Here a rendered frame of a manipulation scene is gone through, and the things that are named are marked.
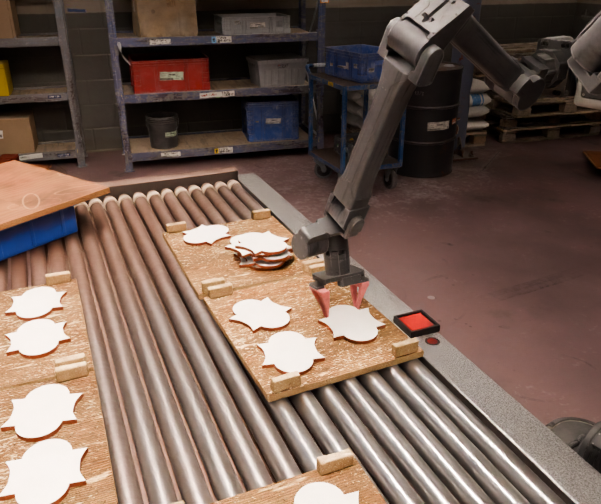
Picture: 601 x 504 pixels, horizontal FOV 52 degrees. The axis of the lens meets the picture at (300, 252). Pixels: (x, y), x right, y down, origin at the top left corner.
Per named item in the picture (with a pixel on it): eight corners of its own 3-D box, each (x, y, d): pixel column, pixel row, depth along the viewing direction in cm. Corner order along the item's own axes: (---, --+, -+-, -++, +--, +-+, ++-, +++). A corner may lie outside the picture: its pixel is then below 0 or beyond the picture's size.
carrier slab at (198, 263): (272, 219, 196) (272, 215, 195) (328, 274, 162) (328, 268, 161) (162, 237, 184) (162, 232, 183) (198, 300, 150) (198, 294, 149)
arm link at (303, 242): (367, 218, 127) (343, 192, 132) (324, 229, 121) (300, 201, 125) (349, 258, 135) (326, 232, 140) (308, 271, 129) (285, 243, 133)
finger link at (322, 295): (311, 315, 140) (307, 276, 138) (339, 309, 143) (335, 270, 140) (324, 324, 134) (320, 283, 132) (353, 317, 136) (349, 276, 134)
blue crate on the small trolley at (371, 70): (361, 70, 505) (362, 43, 496) (400, 79, 466) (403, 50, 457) (322, 74, 487) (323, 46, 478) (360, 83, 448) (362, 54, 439)
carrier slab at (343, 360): (331, 274, 162) (331, 269, 161) (423, 356, 128) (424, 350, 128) (203, 303, 148) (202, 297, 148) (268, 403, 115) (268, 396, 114)
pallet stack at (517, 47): (555, 117, 726) (569, 39, 689) (618, 138, 639) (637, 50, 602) (456, 125, 692) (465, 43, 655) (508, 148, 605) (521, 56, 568)
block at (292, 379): (298, 380, 118) (298, 369, 117) (302, 386, 117) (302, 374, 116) (269, 388, 116) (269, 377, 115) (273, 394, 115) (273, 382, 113)
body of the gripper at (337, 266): (311, 281, 138) (308, 249, 136) (352, 272, 142) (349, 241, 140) (324, 288, 132) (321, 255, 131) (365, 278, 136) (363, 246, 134)
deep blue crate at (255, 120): (290, 129, 618) (290, 92, 603) (299, 139, 582) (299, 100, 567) (241, 132, 608) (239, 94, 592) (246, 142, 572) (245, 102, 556)
